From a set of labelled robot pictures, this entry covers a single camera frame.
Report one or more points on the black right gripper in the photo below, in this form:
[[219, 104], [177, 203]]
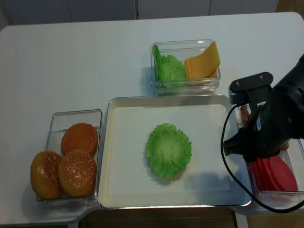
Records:
[[265, 132]]

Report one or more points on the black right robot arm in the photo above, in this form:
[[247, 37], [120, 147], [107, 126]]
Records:
[[290, 89]]

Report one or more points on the yellow cheese slices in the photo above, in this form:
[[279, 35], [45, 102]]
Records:
[[203, 66]]

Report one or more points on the green lettuce leaf on tray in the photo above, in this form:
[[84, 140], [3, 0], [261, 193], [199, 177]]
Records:
[[168, 150]]

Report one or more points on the clear lettuce cheese container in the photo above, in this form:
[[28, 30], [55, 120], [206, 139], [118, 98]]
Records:
[[183, 50]]

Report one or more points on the green lettuce in container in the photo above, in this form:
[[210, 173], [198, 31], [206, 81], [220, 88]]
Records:
[[170, 72]]

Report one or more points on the brown meat patties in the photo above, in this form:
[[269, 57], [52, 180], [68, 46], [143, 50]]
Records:
[[244, 114]]

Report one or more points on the red tomato slices stack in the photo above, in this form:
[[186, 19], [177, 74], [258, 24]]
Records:
[[273, 174]]

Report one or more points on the clear meat tomato container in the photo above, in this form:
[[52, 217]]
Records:
[[293, 156]]

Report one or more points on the silver metal tray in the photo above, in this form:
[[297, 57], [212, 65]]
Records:
[[234, 164]]

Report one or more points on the white paper tray liner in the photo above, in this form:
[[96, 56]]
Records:
[[129, 169]]

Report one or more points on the plain bottom bun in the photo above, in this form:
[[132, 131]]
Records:
[[80, 136]]

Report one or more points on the sesame bun right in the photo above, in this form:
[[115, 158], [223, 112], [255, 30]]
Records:
[[77, 173]]

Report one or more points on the sesame bun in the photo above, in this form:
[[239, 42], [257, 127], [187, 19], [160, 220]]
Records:
[[43, 175], [77, 173]]

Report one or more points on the clear bun container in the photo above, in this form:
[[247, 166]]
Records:
[[59, 125]]

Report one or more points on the sesame bun left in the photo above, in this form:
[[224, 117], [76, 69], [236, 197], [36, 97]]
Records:
[[43, 175]]

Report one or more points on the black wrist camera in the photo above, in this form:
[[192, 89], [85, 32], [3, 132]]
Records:
[[250, 90]]

